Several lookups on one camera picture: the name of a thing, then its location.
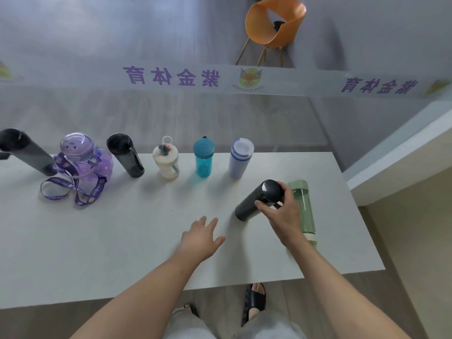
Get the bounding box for person's left hand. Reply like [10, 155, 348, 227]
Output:
[180, 216, 226, 263]

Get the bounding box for person's right hand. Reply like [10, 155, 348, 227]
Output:
[254, 181, 306, 248]

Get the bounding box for black thermos bottle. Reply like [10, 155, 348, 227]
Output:
[235, 179, 285, 222]

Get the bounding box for person's right forearm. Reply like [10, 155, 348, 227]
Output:
[282, 235, 413, 339]

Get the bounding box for person's left forearm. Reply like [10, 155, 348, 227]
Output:
[70, 251, 202, 339]

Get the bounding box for green translucent water bottle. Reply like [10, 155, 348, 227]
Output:
[286, 179, 318, 250]

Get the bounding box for white tumbler with blue rings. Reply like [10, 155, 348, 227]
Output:
[228, 138, 255, 180]

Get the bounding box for teal blue water bottle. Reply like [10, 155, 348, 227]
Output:
[193, 136, 215, 178]

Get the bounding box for black translucent water bottle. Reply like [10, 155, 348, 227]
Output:
[107, 133, 145, 178]

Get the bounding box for grey shorts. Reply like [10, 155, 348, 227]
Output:
[162, 307, 306, 339]

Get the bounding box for round purple water bottle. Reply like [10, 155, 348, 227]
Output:
[59, 132, 114, 186]

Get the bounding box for orange shell chair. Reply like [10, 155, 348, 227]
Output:
[235, 0, 307, 67]

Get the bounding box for tall dark grey bottle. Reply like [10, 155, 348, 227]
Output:
[0, 128, 59, 177]

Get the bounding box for cream bottle with loop handle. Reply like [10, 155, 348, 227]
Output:
[153, 136, 180, 179]

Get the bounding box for purple lanyard strap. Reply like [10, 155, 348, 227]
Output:
[40, 153, 108, 207]

